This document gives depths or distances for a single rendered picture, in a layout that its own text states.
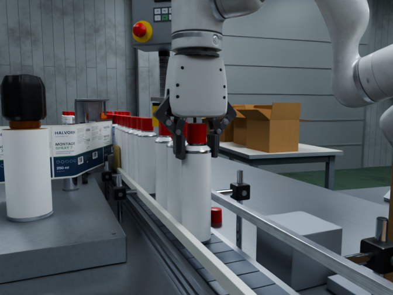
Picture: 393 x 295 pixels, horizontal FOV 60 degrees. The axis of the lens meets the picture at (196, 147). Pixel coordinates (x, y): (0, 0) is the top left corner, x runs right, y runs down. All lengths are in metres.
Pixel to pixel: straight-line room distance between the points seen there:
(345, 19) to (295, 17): 5.32
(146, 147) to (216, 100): 0.37
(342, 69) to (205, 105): 0.48
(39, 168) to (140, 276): 0.32
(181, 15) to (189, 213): 0.32
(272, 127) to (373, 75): 1.72
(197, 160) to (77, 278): 0.28
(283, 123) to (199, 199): 2.09
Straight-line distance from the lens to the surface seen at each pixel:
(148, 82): 4.96
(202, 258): 0.49
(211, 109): 0.56
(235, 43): 5.65
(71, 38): 5.28
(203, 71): 0.55
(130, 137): 0.99
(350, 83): 0.94
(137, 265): 0.65
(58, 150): 0.99
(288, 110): 2.63
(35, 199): 0.78
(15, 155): 0.76
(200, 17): 0.55
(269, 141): 2.57
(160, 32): 1.00
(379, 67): 0.91
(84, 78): 5.20
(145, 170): 0.90
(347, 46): 0.93
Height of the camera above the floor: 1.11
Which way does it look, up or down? 7 degrees down
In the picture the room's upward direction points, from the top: straight up
